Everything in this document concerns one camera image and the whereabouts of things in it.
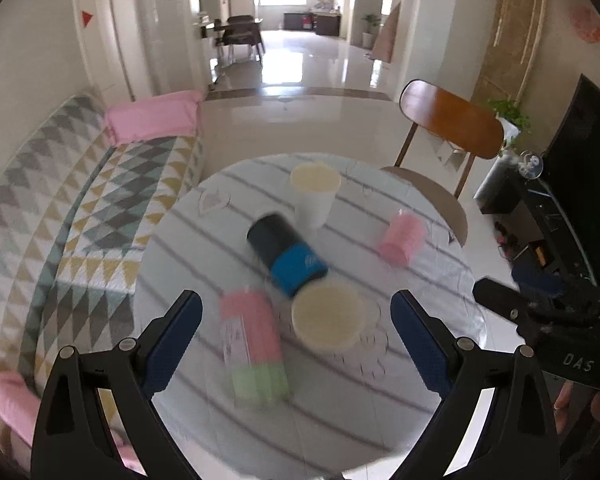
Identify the short cream cup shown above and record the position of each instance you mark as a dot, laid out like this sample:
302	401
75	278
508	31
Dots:
327	317

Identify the leaning brown board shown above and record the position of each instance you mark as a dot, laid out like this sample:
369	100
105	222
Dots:
387	35

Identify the tall white paper cup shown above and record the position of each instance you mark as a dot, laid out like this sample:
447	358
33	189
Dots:
314	195

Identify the person's right hand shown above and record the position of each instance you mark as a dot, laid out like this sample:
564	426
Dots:
564	407

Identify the dark dining table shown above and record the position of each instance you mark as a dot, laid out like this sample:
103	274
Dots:
230	27

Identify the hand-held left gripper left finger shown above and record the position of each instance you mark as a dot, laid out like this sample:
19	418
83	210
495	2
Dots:
172	332

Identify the pink and green cup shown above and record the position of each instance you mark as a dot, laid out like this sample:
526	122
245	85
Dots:
252	347

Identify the tall potted plant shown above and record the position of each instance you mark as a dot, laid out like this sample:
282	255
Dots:
370	27

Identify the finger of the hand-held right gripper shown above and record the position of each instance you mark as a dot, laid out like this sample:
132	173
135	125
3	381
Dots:
537	279
497	300

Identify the sofa with triangle-patterned cover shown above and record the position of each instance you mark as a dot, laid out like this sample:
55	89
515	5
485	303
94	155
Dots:
55	210

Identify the wooden chair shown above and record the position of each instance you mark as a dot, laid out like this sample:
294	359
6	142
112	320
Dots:
450	120

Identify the small green potted plant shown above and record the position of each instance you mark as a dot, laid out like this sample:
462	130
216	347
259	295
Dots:
511	117

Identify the red triangle wall sticker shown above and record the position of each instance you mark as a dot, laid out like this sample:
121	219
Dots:
86	18

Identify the black and blue cup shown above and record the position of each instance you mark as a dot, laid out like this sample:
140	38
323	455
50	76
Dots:
287	255

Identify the dark dining chair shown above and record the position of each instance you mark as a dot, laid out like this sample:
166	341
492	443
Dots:
241	35

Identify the black television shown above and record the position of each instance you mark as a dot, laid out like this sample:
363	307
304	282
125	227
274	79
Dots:
587	170

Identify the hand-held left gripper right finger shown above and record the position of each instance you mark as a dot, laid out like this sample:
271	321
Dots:
420	335

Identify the round table with striped cloth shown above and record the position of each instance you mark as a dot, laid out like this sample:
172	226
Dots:
330	410

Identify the clear glass ornament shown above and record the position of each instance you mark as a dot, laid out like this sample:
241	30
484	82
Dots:
530	164

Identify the pink ribbed cup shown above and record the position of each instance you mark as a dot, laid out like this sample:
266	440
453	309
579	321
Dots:
401	237

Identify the black television stand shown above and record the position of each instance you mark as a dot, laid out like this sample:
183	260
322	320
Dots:
525	215

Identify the dark low cabinet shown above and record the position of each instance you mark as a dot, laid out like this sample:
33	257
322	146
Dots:
312	22

